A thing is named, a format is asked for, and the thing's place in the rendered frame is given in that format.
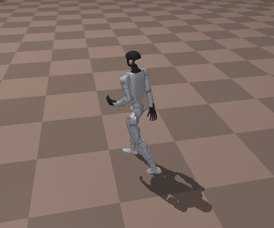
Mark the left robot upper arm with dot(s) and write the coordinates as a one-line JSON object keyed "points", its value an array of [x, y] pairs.
{"points": [[124, 81]]}

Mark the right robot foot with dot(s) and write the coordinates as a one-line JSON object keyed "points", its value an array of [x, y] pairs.
{"points": [[129, 151]]}

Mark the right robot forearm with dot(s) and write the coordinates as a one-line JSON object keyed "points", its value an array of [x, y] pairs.
{"points": [[150, 98]]}

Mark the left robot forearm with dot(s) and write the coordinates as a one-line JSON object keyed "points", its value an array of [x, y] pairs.
{"points": [[120, 103]]}

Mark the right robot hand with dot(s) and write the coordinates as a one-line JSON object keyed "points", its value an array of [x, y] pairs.
{"points": [[152, 112]]}

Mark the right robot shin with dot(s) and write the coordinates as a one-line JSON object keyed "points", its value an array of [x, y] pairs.
{"points": [[132, 144]]}

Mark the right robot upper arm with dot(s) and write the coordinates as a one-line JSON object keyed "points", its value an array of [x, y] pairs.
{"points": [[147, 81]]}

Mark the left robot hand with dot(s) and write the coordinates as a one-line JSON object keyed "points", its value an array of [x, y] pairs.
{"points": [[110, 101]]}

